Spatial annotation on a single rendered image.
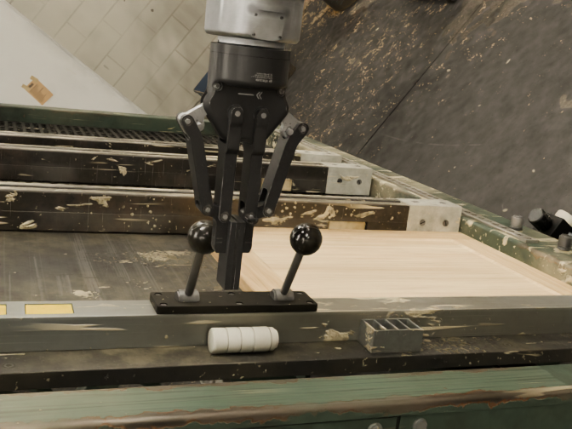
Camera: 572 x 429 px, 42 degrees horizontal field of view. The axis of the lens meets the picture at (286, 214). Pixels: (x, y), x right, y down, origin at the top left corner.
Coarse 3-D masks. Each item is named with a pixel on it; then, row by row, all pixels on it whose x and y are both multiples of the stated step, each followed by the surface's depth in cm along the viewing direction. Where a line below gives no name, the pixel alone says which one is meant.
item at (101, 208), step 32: (0, 192) 123; (32, 192) 125; (64, 192) 126; (96, 192) 128; (128, 192) 131; (160, 192) 136; (192, 192) 138; (0, 224) 124; (32, 224) 126; (64, 224) 128; (96, 224) 130; (128, 224) 131; (160, 224) 133; (192, 224) 136; (256, 224) 140; (288, 224) 142; (320, 224) 145; (384, 224) 150; (416, 224) 152; (448, 224) 155
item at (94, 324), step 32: (0, 320) 79; (32, 320) 80; (64, 320) 82; (96, 320) 83; (128, 320) 84; (160, 320) 86; (192, 320) 87; (224, 320) 88; (256, 320) 90; (288, 320) 91; (320, 320) 93; (352, 320) 95; (416, 320) 98; (448, 320) 100; (480, 320) 102; (512, 320) 104; (544, 320) 106
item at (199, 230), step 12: (192, 228) 81; (204, 228) 80; (192, 240) 81; (204, 240) 80; (204, 252) 81; (192, 264) 85; (192, 276) 86; (192, 288) 87; (180, 300) 87; (192, 300) 88
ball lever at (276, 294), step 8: (304, 224) 86; (312, 224) 86; (296, 232) 85; (304, 232) 85; (312, 232) 85; (320, 232) 86; (296, 240) 85; (304, 240) 85; (312, 240) 85; (320, 240) 85; (296, 248) 85; (304, 248) 85; (312, 248) 85; (296, 256) 88; (296, 264) 88; (288, 272) 90; (288, 280) 90; (288, 288) 91; (272, 296) 92; (280, 296) 92; (288, 296) 92
